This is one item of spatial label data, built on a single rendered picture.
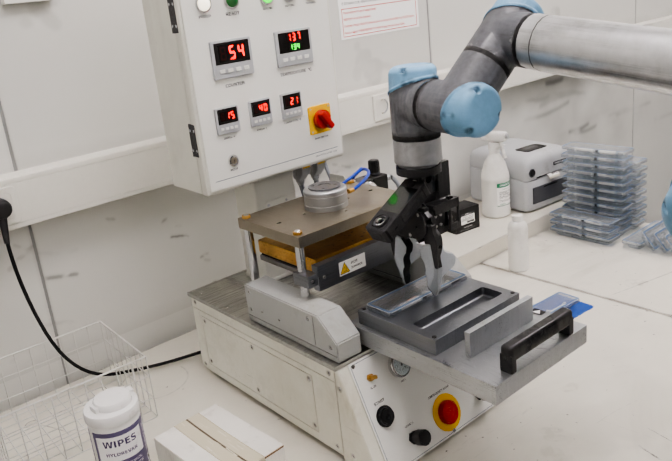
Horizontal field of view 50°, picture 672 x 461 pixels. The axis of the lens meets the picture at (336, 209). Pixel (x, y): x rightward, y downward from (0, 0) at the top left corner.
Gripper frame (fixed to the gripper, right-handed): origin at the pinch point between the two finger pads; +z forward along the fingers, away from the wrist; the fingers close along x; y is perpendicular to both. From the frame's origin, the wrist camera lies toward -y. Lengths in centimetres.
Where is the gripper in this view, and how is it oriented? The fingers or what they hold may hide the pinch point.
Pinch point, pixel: (417, 285)
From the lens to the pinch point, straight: 118.5
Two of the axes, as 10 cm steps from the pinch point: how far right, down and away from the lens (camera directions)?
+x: -6.5, -1.7, 7.4
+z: 1.0, 9.5, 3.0
